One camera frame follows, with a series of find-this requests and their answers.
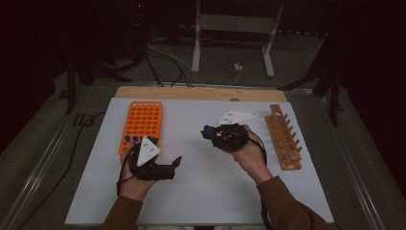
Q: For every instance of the grey metal stand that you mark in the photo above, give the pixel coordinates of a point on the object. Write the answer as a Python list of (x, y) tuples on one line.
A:
[(196, 48)]

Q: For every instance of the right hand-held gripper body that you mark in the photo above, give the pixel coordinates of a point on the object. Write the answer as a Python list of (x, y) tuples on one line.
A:
[(230, 137)]

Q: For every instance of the blue-capped clear test tube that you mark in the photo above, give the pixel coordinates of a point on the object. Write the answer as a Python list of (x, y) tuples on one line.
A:
[(207, 128), (127, 138), (135, 139)]

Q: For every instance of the dark equipment with red light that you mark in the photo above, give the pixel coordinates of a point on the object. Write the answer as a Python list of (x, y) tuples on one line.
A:
[(139, 19)]

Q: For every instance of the black tripod stand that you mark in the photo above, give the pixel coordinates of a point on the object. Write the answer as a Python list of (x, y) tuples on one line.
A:
[(72, 83), (333, 96)]

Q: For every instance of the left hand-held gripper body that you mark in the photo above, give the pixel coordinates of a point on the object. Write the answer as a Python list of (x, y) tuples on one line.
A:
[(146, 153)]

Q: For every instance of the person's left hand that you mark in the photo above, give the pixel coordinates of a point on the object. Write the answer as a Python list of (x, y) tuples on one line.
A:
[(137, 188)]

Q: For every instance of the white table mat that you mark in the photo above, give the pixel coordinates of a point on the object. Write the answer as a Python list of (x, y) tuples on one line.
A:
[(198, 191)]

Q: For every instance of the wooden test tube rack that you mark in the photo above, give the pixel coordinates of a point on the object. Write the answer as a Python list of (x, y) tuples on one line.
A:
[(281, 134)]

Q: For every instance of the person's right hand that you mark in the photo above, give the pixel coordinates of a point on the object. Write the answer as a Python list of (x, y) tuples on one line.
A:
[(253, 159)]

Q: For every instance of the aluminium frame rail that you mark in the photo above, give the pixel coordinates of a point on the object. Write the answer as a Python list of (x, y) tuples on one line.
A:
[(35, 188), (354, 179)]

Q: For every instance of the orange plastic test tube rack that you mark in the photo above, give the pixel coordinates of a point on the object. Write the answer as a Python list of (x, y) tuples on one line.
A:
[(143, 118)]

